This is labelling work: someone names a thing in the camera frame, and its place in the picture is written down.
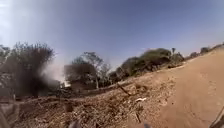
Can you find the sparse tree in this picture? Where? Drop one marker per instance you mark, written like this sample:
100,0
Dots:
83,71

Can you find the row of green bushes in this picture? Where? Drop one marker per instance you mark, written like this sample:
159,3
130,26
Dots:
150,58

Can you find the white litter scrap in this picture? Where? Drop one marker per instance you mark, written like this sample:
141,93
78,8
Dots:
140,99

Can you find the dry brush-strewn ground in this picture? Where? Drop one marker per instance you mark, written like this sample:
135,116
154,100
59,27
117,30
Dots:
100,110

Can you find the robot's own part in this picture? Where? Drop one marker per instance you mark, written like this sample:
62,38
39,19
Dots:
73,125
146,126

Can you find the dense bushy tree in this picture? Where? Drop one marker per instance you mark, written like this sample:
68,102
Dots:
30,66

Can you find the reddish-brown dirt ground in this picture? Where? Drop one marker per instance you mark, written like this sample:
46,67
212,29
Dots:
196,93

